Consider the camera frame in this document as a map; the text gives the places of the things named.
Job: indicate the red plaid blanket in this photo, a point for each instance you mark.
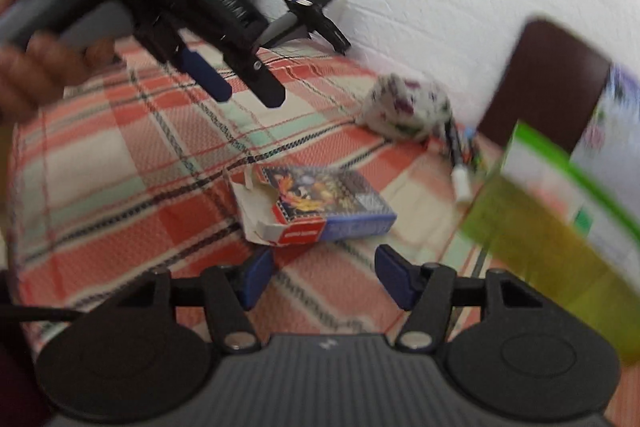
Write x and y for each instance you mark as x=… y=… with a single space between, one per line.
x=150 y=157

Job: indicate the black marker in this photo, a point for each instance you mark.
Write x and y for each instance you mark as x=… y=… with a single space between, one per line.
x=460 y=167

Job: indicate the white star-print face mask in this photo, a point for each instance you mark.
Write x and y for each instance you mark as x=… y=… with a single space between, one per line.
x=405 y=107

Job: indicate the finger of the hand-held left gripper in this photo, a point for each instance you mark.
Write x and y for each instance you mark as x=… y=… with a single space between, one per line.
x=205 y=74
x=262 y=82

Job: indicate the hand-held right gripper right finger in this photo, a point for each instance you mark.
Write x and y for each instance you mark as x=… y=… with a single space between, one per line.
x=395 y=277

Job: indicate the white floral pillow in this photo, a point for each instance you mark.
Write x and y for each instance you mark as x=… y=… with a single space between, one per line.
x=612 y=122

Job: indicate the blue card box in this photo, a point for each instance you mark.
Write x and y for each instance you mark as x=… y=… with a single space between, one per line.
x=325 y=202

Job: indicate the green cardboard box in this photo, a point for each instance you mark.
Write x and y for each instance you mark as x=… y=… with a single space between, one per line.
x=540 y=247

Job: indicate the person's left hand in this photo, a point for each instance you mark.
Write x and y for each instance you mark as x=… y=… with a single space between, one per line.
x=40 y=72

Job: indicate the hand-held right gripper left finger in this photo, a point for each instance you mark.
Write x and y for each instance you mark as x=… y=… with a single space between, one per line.
x=257 y=279

